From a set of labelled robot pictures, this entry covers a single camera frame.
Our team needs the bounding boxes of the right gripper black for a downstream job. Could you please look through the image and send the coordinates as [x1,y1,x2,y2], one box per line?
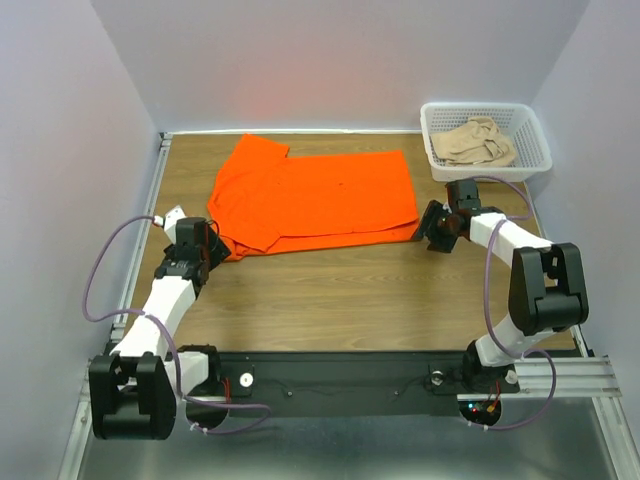
[409,199,459,253]

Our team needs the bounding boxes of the orange t-shirt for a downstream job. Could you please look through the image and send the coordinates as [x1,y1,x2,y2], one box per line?
[207,134,419,260]

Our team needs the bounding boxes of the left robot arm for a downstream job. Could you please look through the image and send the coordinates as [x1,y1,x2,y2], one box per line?
[88,206,230,440]

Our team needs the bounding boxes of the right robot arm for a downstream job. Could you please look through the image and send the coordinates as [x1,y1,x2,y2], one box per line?
[411,177,589,390]

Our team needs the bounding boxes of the white plastic laundry basket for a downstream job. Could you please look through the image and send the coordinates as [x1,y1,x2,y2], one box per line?
[420,102,552,182]

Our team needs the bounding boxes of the beige t-shirt in basket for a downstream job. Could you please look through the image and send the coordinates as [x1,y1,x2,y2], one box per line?
[430,116,518,168]

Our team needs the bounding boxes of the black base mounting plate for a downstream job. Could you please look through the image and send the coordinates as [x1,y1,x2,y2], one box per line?
[164,349,521,419]

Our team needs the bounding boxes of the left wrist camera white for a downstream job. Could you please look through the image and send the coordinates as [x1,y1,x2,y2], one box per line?
[152,205,186,244]

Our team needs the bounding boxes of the aluminium frame rail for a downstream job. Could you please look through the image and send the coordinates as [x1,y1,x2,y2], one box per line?
[79,134,618,479]

